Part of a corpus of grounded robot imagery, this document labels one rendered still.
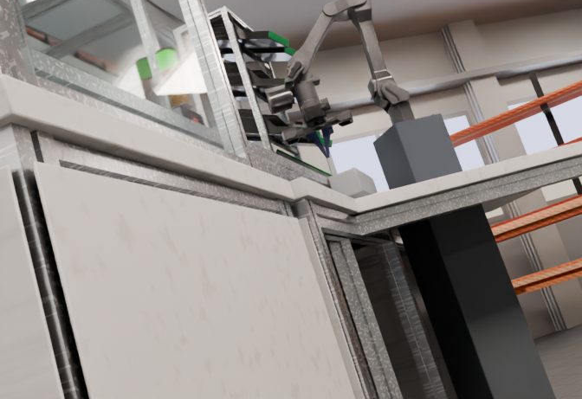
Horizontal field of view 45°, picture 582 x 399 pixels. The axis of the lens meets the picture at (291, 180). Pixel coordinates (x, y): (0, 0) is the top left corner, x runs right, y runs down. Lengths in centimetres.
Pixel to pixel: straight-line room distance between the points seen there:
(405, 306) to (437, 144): 41
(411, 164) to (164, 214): 118
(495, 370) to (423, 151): 54
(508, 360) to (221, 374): 119
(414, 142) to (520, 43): 589
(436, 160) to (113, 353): 138
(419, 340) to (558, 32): 646
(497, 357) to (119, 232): 130
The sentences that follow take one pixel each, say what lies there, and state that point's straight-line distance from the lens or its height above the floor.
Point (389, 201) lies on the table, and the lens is 144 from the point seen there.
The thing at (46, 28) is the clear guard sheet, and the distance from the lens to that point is 67.
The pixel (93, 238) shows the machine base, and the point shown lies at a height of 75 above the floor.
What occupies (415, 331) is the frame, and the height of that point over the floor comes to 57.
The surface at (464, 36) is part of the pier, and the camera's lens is 708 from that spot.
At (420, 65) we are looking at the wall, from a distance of 689.
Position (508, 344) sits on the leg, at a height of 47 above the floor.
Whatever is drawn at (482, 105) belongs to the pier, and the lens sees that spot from 684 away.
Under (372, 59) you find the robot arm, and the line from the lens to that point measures 191.
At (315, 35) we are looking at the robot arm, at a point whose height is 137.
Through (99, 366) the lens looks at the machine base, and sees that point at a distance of 49.
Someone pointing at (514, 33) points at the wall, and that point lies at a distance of 766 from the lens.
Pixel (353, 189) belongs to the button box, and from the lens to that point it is 162.
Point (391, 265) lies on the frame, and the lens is 177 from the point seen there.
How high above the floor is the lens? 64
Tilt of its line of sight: 12 degrees up
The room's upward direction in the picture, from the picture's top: 18 degrees counter-clockwise
